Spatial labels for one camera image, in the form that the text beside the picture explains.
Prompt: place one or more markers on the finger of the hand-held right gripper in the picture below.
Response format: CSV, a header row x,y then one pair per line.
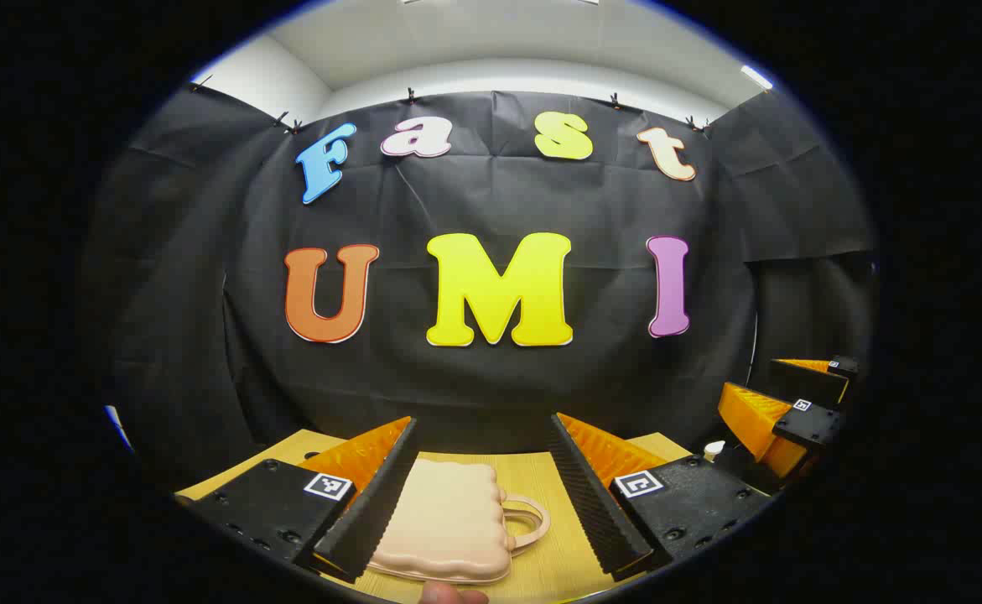
x,y
809,424
818,384

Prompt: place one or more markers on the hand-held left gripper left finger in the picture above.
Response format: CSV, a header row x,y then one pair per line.
x,y
377,503

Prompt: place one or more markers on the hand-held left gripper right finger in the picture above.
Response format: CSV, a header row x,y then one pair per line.
x,y
595,503

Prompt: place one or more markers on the beige scalloped suitcase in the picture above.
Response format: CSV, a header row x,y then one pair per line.
x,y
449,520

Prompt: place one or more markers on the black backdrop cloth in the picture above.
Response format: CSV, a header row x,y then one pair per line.
x,y
490,386

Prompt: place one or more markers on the ceiling light panel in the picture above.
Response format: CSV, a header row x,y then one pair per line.
x,y
756,77

